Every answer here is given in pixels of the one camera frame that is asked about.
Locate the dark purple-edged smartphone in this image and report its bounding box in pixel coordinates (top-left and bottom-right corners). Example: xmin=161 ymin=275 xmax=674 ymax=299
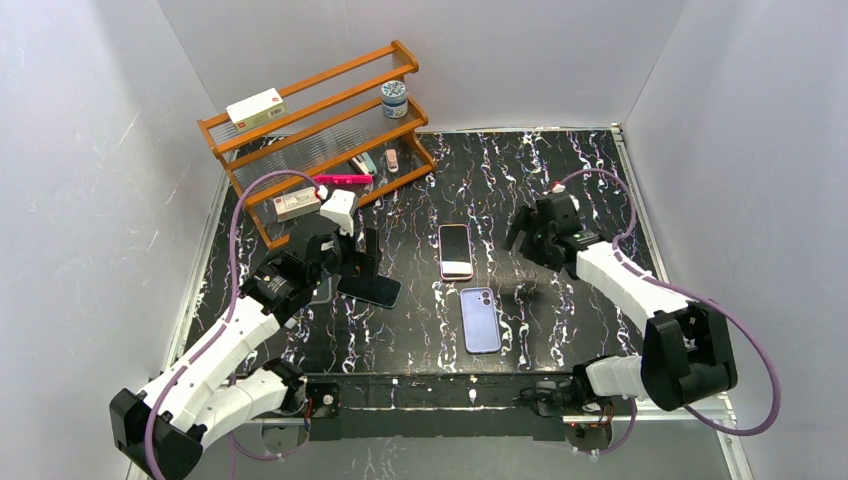
xmin=439 ymin=224 xmax=471 ymax=263

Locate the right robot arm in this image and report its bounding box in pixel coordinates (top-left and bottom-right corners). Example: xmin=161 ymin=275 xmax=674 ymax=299
xmin=504 ymin=192 xmax=738 ymax=411

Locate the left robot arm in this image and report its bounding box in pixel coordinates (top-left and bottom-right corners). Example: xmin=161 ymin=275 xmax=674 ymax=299
xmin=109 ymin=215 xmax=382 ymax=479

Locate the dark teal smartphone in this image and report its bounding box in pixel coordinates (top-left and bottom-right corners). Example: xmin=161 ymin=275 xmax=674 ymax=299
xmin=337 ymin=276 xmax=401 ymax=309

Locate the grey box red label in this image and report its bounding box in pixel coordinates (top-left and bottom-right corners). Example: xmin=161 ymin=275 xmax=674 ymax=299
xmin=273 ymin=186 xmax=327 ymax=221

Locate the pink flat tool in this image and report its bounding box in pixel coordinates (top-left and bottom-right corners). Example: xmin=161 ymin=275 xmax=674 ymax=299
xmin=313 ymin=174 xmax=373 ymax=185

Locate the teal white stapler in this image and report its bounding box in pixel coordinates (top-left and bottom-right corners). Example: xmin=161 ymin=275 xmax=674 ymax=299
xmin=350 ymin=152 xmax=377 ymax=176

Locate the small pink eraser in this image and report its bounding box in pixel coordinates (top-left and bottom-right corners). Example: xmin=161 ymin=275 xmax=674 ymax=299
xmin=384 ymin=149 xmax=399 ymax=173

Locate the orange wooden shelf rack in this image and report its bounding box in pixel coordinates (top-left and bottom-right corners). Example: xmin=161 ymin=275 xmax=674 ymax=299
xmin=198 ymin=40 xmax=435 ymax=249

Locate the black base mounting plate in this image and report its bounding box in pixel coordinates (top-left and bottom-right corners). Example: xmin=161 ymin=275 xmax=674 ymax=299
xmin=241 ymin=372 xmax=614 ymax=444

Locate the white box red label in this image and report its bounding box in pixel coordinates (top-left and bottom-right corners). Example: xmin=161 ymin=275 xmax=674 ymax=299
xmin=226 ymin=88 xmax=287 ymax=133

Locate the blue white round jar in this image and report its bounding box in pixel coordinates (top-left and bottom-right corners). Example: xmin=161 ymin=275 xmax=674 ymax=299
xmin=380 ymin=80 xmax=408 ymax=119

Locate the aluminium front rail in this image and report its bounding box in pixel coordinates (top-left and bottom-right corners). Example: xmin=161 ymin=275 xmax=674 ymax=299
xmin=137 ymin=377 xmax=737 ymax=425

